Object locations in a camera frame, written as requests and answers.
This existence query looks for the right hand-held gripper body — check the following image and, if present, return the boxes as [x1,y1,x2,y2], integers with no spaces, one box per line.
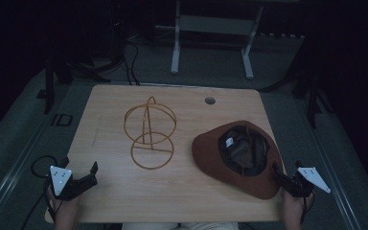
[273,166,332,198]

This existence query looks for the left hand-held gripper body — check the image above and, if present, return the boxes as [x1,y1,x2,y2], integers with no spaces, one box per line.
[45,165,99,202]

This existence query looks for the brown brimmed hat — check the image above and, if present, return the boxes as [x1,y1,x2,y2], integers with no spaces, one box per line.
[191,120,284,200]

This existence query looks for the person's left hand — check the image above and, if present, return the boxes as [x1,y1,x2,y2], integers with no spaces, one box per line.
[47,187,81,222]

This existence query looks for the person's right hand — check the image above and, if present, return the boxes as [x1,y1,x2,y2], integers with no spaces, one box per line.
[282,189,314,222]

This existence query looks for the dark stand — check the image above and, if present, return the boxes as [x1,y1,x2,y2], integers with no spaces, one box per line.
[262,57,335,129]

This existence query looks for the black tripod stand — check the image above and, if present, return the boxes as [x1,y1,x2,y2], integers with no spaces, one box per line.
[42,18,127,115]

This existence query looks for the white metal stand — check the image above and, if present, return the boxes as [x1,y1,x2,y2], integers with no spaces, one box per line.
[170,0,265,81]

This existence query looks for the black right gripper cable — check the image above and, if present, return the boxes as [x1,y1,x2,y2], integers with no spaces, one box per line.
[300,191,316,225]

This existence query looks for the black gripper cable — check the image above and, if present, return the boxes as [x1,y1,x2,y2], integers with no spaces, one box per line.
[300,191,316,225]
[19,154,59,230]

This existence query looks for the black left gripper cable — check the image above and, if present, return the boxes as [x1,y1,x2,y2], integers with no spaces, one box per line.
[19,154,59,230]

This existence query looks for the black floor bracket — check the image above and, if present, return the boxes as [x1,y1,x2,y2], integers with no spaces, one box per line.
[50,113,74,127]

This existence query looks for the gold wire hat stand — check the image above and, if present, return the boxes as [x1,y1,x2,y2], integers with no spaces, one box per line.
[123,96,177,171]

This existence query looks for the black floor cables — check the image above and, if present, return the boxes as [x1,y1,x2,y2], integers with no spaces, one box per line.
[121,39,141,86]

